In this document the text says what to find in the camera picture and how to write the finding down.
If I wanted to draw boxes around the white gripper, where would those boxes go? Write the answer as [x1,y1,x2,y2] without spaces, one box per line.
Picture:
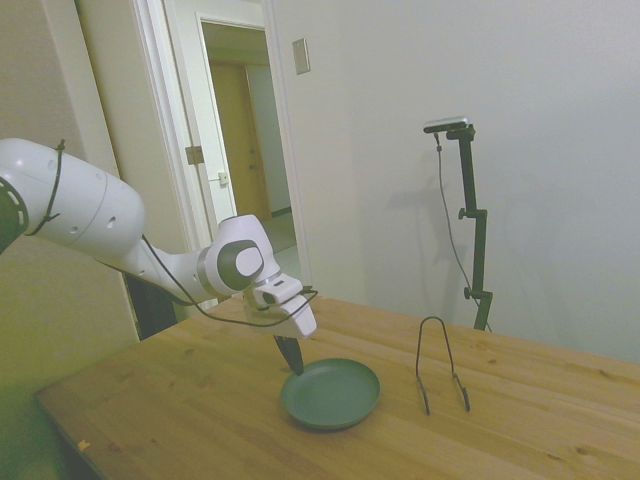
[243,273,319,378]

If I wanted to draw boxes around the teal round plate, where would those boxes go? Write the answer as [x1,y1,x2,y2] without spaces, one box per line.
[279,357,382,432]

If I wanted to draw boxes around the black tower heater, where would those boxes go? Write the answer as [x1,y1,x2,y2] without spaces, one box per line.
[124,273,177,342]

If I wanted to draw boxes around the wooden hallway door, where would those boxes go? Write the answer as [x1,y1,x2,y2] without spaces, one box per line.
[210,61,274,222]

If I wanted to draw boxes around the white open door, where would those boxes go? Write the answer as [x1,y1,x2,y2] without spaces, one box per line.
[162,0,239,301]

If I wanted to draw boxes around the dark wire plate rack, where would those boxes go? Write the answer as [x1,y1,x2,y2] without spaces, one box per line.
[415,315,472,416]

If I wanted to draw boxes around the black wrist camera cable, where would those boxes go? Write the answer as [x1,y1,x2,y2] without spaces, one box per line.
[141,233,320,327]

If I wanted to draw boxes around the camera on black stand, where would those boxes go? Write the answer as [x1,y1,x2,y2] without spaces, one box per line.
[433,132,494,334]

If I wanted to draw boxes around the black camera stand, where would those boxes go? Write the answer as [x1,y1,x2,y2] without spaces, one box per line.
[445,126,495,332]

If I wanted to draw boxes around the grey exterior camera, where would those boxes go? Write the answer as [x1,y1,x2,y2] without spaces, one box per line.
[423,115,472,135]

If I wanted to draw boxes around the black cable tie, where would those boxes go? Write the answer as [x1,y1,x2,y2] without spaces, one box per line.
[23,138,67,237]

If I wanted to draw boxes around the beige wall switch plate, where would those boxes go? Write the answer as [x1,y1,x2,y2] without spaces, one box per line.
[291,38,311,77]

